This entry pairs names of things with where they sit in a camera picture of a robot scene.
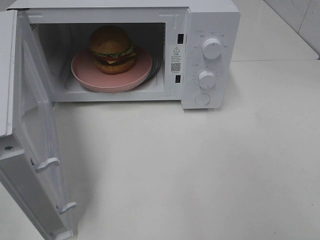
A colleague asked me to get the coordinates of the burger with lettuce and tomato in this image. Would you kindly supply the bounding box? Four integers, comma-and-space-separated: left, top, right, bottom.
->
88, 25, 136, 75

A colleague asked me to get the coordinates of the upper white power knob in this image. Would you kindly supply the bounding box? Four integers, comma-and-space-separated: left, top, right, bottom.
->
201, 36, 222, 60

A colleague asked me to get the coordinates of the white microwave door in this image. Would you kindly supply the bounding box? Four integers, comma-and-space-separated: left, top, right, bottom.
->
0, 9, 76, 240

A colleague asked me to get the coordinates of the round white door button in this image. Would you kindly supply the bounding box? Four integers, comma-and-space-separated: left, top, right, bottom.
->
195, 93, 211, 106

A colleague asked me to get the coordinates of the white microwave oven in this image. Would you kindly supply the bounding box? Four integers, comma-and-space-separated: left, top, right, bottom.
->
6, 0, 241, 109

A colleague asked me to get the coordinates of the lower white timer knob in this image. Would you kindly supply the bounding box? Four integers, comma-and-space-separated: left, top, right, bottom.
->
198, 70, 217, 89

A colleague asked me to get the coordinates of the white warning label sticker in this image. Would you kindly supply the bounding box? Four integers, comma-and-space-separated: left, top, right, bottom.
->
169, 44, 185, 74

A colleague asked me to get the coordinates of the pink round plate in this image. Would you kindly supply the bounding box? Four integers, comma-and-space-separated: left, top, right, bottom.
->
71, 46, 153, 93

